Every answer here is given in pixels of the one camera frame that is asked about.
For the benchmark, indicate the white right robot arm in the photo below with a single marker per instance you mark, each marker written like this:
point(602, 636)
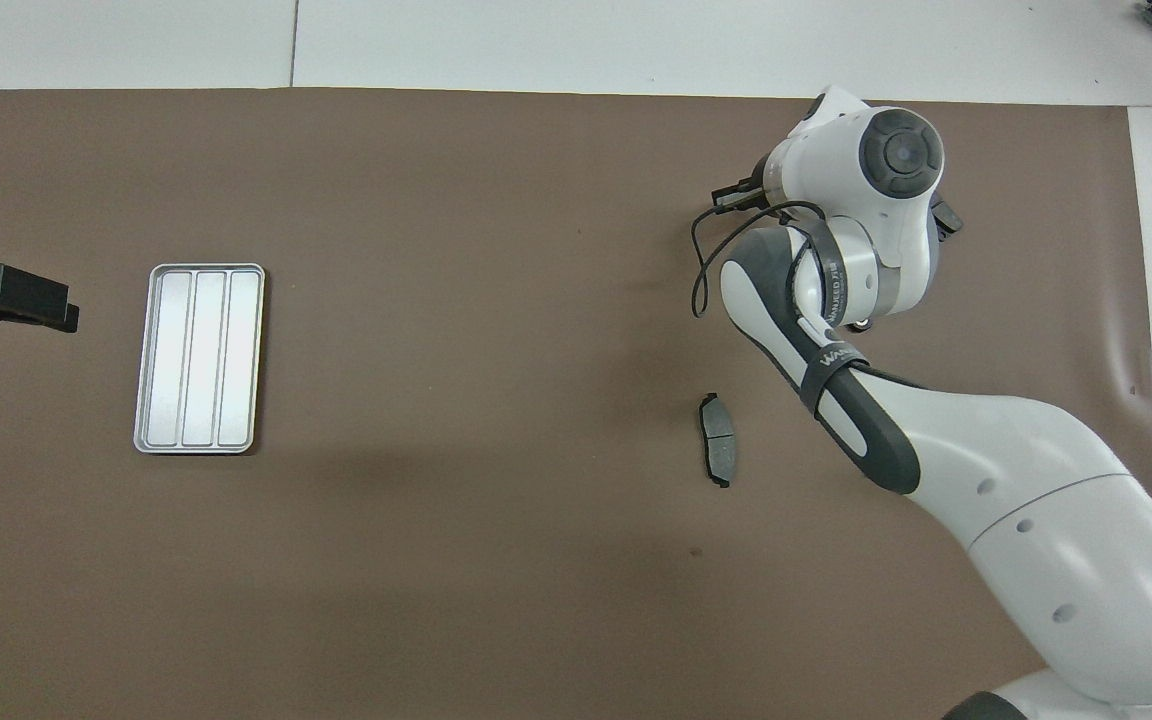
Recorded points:
point(1036, 500)

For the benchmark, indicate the brown paper mat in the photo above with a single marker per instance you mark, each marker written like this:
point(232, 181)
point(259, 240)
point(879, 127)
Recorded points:
point(486, 250)

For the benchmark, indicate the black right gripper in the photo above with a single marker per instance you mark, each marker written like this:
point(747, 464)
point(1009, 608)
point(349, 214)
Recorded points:
point(946, 218)

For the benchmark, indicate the silver metal tray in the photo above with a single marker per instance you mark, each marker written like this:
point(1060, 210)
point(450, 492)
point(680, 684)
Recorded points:
point(198, 360)

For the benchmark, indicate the long dark brake pad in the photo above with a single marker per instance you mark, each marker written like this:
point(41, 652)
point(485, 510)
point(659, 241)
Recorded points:
point(719, 440)

